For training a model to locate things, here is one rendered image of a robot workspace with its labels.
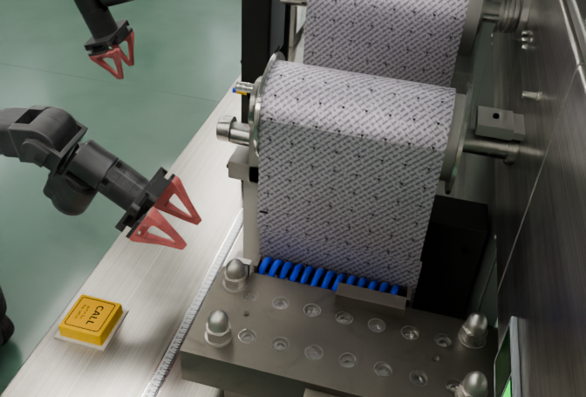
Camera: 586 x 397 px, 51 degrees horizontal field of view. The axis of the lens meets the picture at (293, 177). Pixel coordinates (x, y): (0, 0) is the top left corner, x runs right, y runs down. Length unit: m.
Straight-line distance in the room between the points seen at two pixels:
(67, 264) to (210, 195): 1.30
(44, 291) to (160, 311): 1.40
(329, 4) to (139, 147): 2.21
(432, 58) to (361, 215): 0.28
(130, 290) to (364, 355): 0.44
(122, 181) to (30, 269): 1.62
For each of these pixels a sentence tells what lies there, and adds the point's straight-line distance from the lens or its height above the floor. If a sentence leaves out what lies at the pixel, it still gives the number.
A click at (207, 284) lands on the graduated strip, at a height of 0.90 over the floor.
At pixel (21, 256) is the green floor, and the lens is 2.58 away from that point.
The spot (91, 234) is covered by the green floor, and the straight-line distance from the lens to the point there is 2.60.
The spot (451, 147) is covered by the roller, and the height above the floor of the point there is 1.27.
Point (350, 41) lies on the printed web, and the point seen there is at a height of 1.28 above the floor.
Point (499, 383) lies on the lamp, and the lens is 0.65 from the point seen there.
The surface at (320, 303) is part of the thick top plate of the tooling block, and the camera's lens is 0.87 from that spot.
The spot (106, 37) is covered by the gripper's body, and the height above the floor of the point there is 1.13.
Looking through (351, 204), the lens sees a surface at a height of 1.16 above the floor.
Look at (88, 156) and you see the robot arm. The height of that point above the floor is 1.16.
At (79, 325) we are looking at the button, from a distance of 1.01.
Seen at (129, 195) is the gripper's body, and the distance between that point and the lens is 0.92.
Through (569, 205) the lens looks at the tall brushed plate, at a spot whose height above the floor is 1.37.
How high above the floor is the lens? 1.67
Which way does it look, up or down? 36 degrees down
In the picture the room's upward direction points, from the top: 4 degrees clockwise
